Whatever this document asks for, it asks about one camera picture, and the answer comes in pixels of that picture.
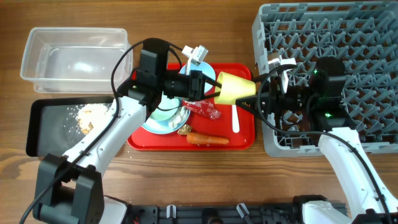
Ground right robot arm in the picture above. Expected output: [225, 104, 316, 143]
[236, 57, 397, 223]

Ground red serving tray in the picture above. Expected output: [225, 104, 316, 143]
[126, 63, 256, 152]

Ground rice and food leftovers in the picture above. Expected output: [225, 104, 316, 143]
[74, 103, 110, 135]

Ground orange carrot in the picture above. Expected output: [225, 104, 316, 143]
[187, 133, 229, 145]

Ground brown food scrap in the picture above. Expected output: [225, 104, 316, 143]
[177, 124, 192, 136]

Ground pale green bowl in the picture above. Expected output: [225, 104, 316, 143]
[149, 95, 182, 121]

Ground yellow plastic cup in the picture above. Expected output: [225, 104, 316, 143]
[214, 72, 256, 105]

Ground grey dishwasher rack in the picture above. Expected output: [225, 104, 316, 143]
[251, 1, 397, 154]

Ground white tissue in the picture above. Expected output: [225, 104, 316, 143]
[168, 107, 188, 129]

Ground white plastic spoon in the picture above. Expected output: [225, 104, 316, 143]
[231, 105, 240, 133]

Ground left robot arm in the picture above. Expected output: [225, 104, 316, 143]
[22, 38, 218, 223]

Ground black waste tray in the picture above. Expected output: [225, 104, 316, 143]
[25, 96, 113, 157]

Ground clear plastic bin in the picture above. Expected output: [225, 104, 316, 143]
[20, 27, 133, 94]

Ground red snack wrapper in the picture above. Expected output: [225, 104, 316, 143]
[182, 100, 221, 120]

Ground light blue plate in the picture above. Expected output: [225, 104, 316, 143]
[142, 97, 190, 134]

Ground light blue bowl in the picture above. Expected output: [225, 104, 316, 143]
[179, 62, 216, 93]

